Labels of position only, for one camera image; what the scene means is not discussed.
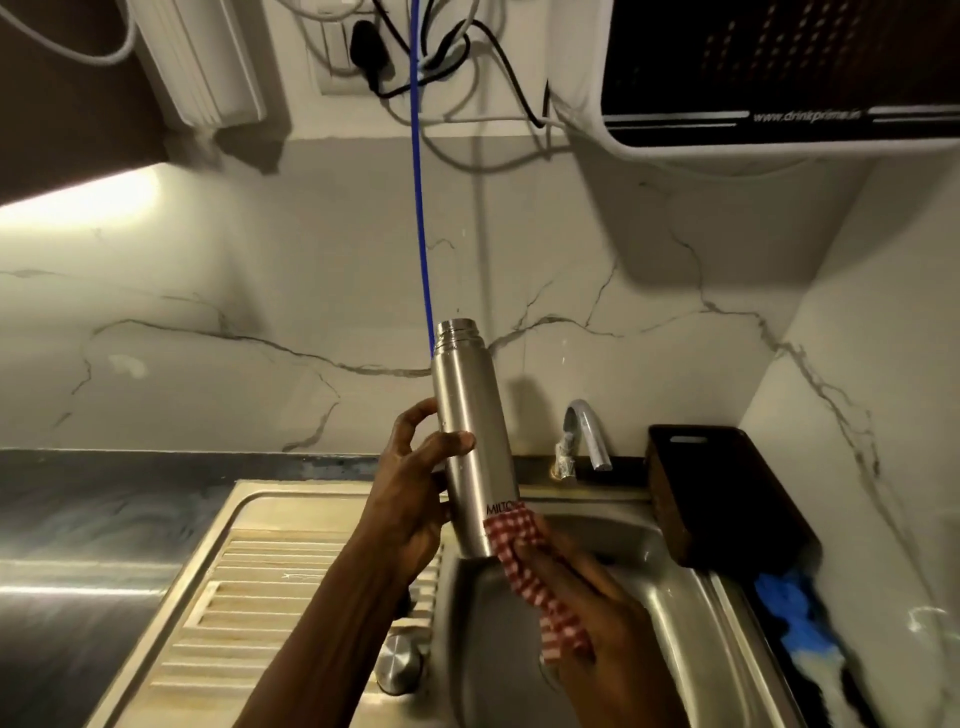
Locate person's left hand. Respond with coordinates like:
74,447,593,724
355,398,478,601

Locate person's right hand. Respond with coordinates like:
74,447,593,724
512,513,676,691

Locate red checkered cloth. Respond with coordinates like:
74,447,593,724
483,507,597,667

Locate stainless steel flask bottle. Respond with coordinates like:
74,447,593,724
428,318,526,560

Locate person's right forearm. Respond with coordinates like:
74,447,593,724
551,622,710,728

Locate person's left forearm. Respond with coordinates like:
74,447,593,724
234,536,432,728

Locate chrome sink faucet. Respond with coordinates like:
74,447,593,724
552,399,614,481

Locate stainless steel sink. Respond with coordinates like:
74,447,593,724
86,463,807,728

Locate dark wooden cutting board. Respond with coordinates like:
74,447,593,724
646,424,821,571

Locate steel flask cap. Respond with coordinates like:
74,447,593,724
375,628,426,696

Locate blue water tube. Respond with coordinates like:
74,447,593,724
408,0,438,360

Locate black power plug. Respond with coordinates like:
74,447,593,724
349,19,393,84

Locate white water purifier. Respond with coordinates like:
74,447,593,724
545,0,960,177

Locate black power cable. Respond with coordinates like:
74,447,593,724
367,0,552,130

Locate white wall socket plate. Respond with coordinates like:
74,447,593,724
303,0,421,97

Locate white wall conduit cover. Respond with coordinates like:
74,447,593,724
123,0,269,129

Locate dark wooden wall cabinet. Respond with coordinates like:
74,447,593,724
0,0,170,207

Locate white cable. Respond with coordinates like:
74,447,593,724
0,0,140,69

